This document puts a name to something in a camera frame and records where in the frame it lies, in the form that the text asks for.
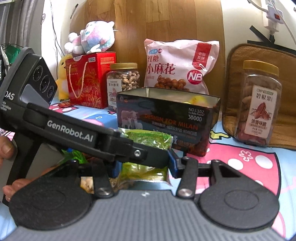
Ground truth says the green pea packet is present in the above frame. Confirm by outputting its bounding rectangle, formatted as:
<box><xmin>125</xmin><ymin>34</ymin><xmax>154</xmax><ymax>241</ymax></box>
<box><xmin>118</xmin><ymin>128</ymin><xmax>173</xmax><ymax>184</ymax></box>

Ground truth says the peppa pig bed sheet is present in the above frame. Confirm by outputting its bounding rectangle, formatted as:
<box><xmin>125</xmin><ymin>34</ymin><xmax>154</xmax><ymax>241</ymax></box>
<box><xmin>0</xmin><ymin>97</ymin><xmax>296</xmax><ymax>241</ymax></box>

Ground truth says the green snack packet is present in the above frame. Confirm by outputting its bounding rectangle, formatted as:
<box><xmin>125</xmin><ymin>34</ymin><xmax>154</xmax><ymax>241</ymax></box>
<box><xmin>60</xmin><ymin>148</ymin><xmax>88</xmax><ymax>164</ymax></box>

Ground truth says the person's left hand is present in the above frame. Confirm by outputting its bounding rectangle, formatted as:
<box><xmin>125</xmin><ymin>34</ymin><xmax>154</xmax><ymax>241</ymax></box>
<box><xmin>0</xmin><ymin>136</ymin><xmax>56</xmax><ymax>202</ymax></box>

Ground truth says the white power strip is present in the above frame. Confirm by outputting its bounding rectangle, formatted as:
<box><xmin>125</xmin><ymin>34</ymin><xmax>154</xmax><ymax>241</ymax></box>
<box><xmin>261</xmin><ymin>0</ymin><xmax>284</xmax><ymax>35</ymax></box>

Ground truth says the white power cable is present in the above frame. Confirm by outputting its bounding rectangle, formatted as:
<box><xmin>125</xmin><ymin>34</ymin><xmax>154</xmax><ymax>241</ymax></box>
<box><xmin>247</xmin><ymin>0</ymin><xmax>296</xmax><ymax>47</ymax></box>

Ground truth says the brown seat cushion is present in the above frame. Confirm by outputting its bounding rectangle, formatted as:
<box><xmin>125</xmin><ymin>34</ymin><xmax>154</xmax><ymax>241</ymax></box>
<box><xmin>222</xmin><ymin>44</ymin><xmax>295</xmax><ymax>150</ymax></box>

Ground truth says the small red envelope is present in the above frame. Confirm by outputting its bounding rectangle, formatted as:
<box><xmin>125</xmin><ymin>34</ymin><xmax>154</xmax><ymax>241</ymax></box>
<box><xmin>58</xmin><ymin>101</ymin><xmax>73</xmax><ymax>108</ymax></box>

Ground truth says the pink blue plush toy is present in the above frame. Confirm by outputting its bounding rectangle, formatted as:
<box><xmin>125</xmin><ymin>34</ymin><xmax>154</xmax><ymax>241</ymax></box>
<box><xmin>64</xmin><ymin>21</ymin><xmax>115</xmax><ymax>57</ymax></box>

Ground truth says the pecan jar gold lid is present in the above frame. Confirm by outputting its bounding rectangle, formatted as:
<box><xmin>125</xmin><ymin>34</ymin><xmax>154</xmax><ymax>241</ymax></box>
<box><xmin>234</xmin><ymin>60</ymin><xmax>282</xmax><ymax>146</ymax></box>

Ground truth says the red gift bag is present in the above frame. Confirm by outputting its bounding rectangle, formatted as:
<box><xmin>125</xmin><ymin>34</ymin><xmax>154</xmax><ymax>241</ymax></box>
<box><xmin>66</xmin><ymin>52</ymin><xmax>116</xmax><ymax>109</ymax></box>

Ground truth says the wooden headboard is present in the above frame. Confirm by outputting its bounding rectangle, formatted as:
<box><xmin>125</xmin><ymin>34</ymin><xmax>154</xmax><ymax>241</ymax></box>
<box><xmin>69</xmin><ymin>0</ymin><xmax>225</xmax><ymax>97</ymax></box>

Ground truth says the silver nut pouch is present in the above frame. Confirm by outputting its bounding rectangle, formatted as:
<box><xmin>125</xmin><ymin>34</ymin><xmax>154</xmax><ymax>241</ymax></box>
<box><xmin>79</xmin><ymin>176</ymin><xmax>135</xmax><ymax>194</ymax></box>

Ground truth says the dark metal tin box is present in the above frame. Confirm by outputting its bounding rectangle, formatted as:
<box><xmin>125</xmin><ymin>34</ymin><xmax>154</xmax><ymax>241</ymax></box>
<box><xmin>116</xmin><ymin>87</ymin><xmax>221</xmax><ymax>157</ymax></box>

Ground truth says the cashew jar gold lid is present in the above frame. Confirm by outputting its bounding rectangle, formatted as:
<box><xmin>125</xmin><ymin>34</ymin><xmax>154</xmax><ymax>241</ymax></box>
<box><xmin>106</xmin><ymin>63</ymin><xmax>140</xmax><ymax>111</ymax></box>

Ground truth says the yellow duck plush toy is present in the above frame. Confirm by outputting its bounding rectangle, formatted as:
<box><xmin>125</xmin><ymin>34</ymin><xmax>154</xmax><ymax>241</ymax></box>
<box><xmin>56</xmin><ymin>54</ymin><xmax>72</xmax><ymax>101</ymax></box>

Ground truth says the pink fried dough snack bag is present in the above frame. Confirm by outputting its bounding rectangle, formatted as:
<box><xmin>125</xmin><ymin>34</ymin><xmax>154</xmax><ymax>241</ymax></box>
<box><xmin>144</xmin><ymin>39</ymin><xmax>220</xmax><ymax>94</ymax></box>

